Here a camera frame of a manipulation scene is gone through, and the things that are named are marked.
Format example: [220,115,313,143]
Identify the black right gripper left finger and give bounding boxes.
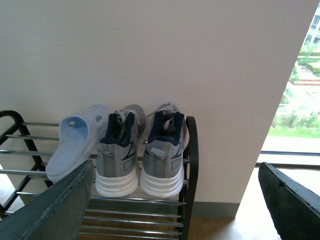
[0,160,94,240]

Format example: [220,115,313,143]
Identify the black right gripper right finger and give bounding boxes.
[258,162,320,240]

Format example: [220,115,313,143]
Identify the light blue slide sandal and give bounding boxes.
[45,104,113,183]

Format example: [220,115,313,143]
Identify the grey knit sneaker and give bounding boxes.
[95,104,147,198]
[140,103,190,198]

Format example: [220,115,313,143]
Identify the black metal shoe rack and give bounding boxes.
[0,110,199,240]

